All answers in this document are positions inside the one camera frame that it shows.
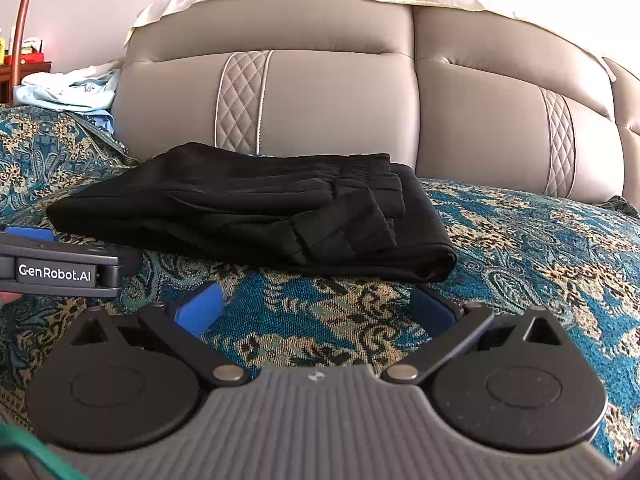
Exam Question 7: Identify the grey leather headboard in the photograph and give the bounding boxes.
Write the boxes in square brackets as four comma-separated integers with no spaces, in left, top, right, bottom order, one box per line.
[110,0,640,207]

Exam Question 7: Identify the black pants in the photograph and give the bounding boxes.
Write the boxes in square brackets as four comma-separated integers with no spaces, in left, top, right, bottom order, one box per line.
[46,142,459,284]

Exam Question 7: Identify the wooden side table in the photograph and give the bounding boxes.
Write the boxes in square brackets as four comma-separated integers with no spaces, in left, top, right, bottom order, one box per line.
[0,61,53,106]

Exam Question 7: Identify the teal patterned blanket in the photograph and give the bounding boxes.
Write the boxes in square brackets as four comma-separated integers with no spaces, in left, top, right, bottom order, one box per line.
[0,104,640,467]

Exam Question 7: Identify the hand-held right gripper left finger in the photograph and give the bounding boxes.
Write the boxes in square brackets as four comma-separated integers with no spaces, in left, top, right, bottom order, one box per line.
[69,281,251,388]

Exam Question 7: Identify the red box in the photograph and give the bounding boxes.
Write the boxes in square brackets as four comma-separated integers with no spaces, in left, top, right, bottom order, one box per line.
[20,37,47,65]

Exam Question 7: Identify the curved wooden pole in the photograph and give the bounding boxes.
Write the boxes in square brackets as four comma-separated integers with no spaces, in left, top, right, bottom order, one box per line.
[11,0,47,87]

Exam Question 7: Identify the green cable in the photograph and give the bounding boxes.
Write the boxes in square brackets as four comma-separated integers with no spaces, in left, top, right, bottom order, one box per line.
[0,422,85,480]

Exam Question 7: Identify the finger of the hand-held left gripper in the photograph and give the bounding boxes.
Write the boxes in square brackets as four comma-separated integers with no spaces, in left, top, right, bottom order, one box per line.
[2,226,56,244]

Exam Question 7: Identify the light blue clothes pile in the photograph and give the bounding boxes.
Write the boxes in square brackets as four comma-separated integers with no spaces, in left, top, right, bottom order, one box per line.
[13,59,124,134]

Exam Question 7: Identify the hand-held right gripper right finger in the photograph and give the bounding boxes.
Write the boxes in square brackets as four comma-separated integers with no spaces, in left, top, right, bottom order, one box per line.
[382,285,565,387]

